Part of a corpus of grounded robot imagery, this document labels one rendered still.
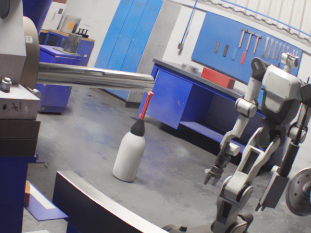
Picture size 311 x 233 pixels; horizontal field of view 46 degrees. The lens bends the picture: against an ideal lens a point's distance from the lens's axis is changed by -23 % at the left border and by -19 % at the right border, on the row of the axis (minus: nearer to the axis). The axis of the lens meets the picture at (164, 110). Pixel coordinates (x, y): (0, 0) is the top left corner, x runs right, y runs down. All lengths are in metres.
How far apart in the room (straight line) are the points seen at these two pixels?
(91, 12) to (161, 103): 3.03
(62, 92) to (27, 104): 4.04
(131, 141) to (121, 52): 3.29
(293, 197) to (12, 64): 1.05
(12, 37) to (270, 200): 1.00
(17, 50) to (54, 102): 3.93
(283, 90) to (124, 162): 1.78
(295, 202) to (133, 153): 2.43
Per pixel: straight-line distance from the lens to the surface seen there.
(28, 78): 1.12
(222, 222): 2.63
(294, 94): 2.39
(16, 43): 1.01
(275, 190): 1.39
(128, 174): 3.73
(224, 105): 6.31
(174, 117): 5.86
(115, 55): 6.85
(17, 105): 0.89
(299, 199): 1.46
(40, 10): 3.08
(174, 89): 5.88
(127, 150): 3.66
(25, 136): 0.94
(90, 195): 1.12
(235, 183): 2.45
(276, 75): 2.43
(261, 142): 2.49
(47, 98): 4.81
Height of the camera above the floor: 1.34
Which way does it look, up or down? 10 degrees down
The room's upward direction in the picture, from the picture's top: 19 degrees clockwise
